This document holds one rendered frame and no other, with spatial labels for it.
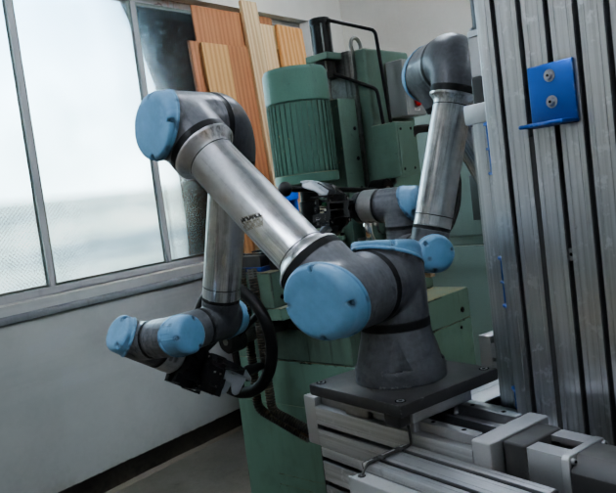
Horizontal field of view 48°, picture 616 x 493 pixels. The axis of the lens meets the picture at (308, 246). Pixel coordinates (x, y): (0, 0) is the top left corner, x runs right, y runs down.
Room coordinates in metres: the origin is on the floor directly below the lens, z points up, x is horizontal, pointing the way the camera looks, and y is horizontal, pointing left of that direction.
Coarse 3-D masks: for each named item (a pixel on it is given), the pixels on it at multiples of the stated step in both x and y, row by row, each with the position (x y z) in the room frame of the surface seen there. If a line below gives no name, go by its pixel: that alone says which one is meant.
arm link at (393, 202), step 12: (384, 192) 1.50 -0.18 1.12; (396, 192) 1.48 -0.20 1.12; (408, 192) 1.46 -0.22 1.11; (372, 204) 1.51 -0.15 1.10; (384, 204) 1.49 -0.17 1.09; (396, 204) 1.47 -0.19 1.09; (408, 204) 1.45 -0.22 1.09; (384, 216) 1.50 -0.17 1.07; (396, 216) 1.47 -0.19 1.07; (408, 216) 1.46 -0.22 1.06
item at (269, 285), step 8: (264, 272) 1.70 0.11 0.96; (272, 272) 1.69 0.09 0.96; (280, 272) 1.71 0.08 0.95; (264, 280) 1.70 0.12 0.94; (272, 280) 1.69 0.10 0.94; (248, 288) 1.74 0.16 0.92; (264, 288) 1.70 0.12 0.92; (272, 288) 1.68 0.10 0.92; (280, 288) 1.70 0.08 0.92; (264, 296) 1.70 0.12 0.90; (272, 296) 1.68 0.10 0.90; (280, 296) 1.70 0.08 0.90; (264, 304) 1.70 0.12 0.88; (272, 304) 1.69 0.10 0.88; (280, 304) 1.70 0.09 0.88
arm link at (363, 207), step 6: (366, 192) 1.54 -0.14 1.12; (372, 192) 1.53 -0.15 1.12; (360, 198) 1.54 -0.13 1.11; (366, 198) 1.53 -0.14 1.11; (360, 204) 1.53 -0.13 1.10; (366, 204) 1.52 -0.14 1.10; (360, 210) 1.53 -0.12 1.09; (366, 210) 1.52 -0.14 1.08; (360, 216) 1.54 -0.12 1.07; (366, 216) 1.53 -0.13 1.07; (372, 216) 1.52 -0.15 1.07; (366, 222) 1.55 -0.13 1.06; (372, 222) 1.55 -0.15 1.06; (378, 222) 1.54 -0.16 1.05
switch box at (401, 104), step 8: (392, 64) 2.03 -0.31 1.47; (400, 64) 2.01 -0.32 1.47; (392, 72) 2.03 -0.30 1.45; (400, 72) 2.01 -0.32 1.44; (392, 80) 2.03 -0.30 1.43; (400, 80) 2.02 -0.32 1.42; (392, 88) 2.04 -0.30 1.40; (400, 88) 2.02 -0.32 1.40; (392, 96) 2.04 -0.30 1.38; (400, 96) 2.02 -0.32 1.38; (408, 96) 2.01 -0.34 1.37; (392, 104) 2.04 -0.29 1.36; (400, 104) 2.02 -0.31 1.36; (408, 104) 2.01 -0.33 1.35; (392, 112) 2.04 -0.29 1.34; (400, 112) 2.02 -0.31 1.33; (408, 112) 2.01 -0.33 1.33; (416, 112) 2.04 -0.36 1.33; (424, 112) 2.07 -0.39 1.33
